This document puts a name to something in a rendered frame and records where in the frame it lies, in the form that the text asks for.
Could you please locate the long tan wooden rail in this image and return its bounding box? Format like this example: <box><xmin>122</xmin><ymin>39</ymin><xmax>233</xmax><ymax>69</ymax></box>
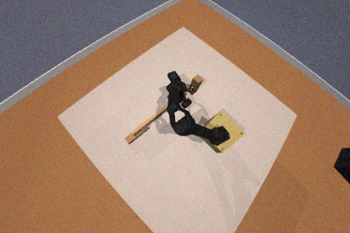
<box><xmin>132</xmin><ymin>105</ymin><xmax>168</xmax><ymax>136</ymax></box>

